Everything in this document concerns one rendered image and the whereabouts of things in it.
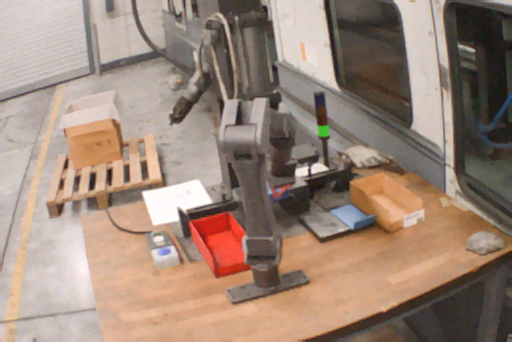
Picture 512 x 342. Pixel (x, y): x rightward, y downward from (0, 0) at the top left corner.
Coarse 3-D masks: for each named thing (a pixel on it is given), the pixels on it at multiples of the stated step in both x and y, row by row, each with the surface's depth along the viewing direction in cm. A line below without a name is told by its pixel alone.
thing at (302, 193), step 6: (294, 192) 181; (300, 192) 181; (306, 192) 182; (234, 198) 184; (300, 198) 182; (306, 198) 182; (240, 204) 179; (282, 204) 187; (288, 204) 182; (300, 204) 182; (306, 204) 183; (240, 210) 181; (288, 210) 183; (294, 210) 182; (300, 210) 183; (306, 210) 184; (240, 216) 183; (246, 222) 179
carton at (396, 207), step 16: (384, 176) 184; (352, 192) 182; (368, 192) 186; (384, 192) 186; (400, 192) 175; (368, 208) 173; (384, 208) 163; (400, 208) 175; (416, 208) 167; (384, 224) 165; (400, 224) 163
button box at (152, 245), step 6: (114, 222) 191; (120, 228) 187; (150, 234) 175; (162, 234) 174; (150, 240) 171; (168, 240) 170; (150, 246) 168; (156, 246) 168; (162, 246) 168; (150, 252) 171
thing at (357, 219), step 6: (336, 210) 176; (342, 210) 176; (348, 210) 175; (354, 210) 174; (336, 216) 173; (342, 216) 172; (348, 216) 171; (354, 216) 171; (360, 216) 170; (366, 216) 170; (372, 216) 164; (348, 222) 168; (354, 222) 162; (360, 222) 163; (366, 222) 165; (372, 222) 166; (354, 228) 164
